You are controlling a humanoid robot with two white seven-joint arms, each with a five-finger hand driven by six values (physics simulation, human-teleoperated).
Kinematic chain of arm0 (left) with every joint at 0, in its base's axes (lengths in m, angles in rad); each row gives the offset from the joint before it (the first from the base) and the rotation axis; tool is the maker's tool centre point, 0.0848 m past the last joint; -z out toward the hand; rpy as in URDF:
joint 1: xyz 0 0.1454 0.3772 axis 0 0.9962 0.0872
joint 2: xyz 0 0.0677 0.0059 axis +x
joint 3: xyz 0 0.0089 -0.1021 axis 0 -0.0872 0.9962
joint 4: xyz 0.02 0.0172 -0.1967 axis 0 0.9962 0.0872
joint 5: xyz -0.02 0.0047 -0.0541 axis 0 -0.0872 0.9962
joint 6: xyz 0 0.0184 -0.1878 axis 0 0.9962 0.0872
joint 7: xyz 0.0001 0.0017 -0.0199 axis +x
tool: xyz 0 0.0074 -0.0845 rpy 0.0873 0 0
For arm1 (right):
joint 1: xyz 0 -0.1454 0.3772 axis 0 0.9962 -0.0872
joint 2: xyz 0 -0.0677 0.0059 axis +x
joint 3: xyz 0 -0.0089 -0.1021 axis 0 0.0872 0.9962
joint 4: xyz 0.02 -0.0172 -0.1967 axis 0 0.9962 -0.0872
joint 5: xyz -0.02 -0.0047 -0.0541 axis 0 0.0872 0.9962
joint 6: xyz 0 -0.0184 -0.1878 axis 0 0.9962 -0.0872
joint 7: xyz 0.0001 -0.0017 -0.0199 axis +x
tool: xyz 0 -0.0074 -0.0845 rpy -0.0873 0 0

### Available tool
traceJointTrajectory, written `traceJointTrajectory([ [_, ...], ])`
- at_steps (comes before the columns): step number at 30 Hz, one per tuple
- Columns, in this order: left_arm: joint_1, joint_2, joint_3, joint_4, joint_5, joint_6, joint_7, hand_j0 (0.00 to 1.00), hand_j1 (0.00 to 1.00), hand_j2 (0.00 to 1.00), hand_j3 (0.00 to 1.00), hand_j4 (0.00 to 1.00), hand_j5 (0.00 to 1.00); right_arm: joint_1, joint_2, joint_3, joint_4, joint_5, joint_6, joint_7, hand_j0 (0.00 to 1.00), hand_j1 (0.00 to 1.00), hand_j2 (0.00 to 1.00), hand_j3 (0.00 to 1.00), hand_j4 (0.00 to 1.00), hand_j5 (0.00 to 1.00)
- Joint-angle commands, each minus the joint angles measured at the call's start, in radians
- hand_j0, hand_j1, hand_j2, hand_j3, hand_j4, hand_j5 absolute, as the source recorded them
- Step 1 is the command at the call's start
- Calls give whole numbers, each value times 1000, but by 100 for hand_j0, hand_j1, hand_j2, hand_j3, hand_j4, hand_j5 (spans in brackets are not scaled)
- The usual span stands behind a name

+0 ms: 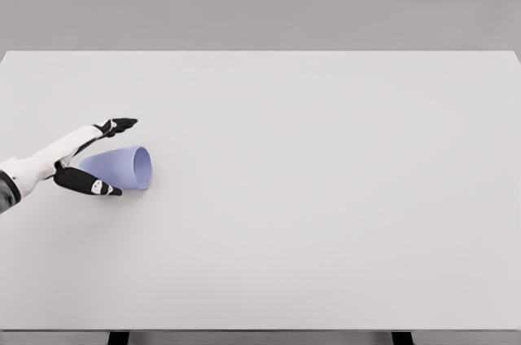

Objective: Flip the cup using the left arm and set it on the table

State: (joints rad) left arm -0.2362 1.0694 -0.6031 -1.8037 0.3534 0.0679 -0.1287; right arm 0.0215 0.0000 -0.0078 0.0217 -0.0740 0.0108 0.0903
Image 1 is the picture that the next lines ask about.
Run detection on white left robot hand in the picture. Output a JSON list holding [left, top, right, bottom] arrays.
[[33, 117, 139, 198]]

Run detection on lavender plastic cup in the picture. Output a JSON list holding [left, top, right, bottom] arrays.
[[78, 145, 154, 190]]

